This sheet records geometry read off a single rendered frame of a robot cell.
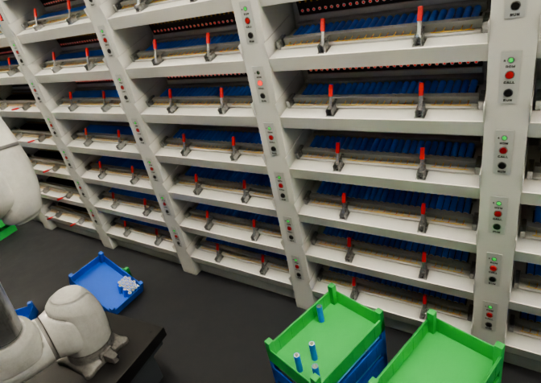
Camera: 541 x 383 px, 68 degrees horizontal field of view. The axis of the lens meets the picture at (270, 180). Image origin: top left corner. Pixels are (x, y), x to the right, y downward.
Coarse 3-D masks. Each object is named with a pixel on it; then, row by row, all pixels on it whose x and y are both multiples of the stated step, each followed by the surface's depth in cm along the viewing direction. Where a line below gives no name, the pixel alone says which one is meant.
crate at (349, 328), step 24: (336, 288) 132; (312, 312) 129; (336, 312) 130; (360, 312) 127; (288, 336) 123; (312, 336) 124; (336, 336) 122; (360, 336) 121; (288, 360) 118; (312, 360) 116; (336, 360) 115
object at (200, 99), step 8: (200, 96) 159; (208, 96) 157; (216, 96) 155; (224, 96) 153; (232, 96) 151; (240, 96) 149; (248, 96) 147; (160, 104) 170; (168, 104) 167; (192, 104) 160; (200, 104) 158; (216, 104) 153
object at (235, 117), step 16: (160, 80) 179; (176, 80) 175; (192, 80) 170; (208, 80) 166; (224, 80) 162; (240, 80) 157; (144, 96) 172; (144, 112) 172; (160, 112) 166; (176, 112) 162; (192, 112) 157; (208, 112) 153; (240, 112) 145
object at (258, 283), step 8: (120, 240) 248; (128, 248) 248; (136, 248) 242; (144, 248) 237; (160, 256) 231; (168, 256) 226; (200, 264) 213; (216, 272) 208; (224, 272) 205; (240, 280) 200; (248, 280) 197; (256, 280) 193; (264, 288) 193; (272, 288) 190; (280, 288) 186; (288, 296) 186; (384, 320) 161; (392, 320) 158; (400, 328) 158; (408, 328) 156; (416, 328) 153
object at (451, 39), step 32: (320, 0) 125; (352, 0) 120; (384, 0) 116; (416, 0) 112; (448, 0) 108; (480, 0) 103; (288, 32) 133; (320, 32) 121; (352, 32) 114; (384, 32) 110; (416, 32) 102; (448, 32) 102; (480, 32) 96; (288, 64) 123; (320, 64) 118; (352, 64) 113; (384, 64) 108
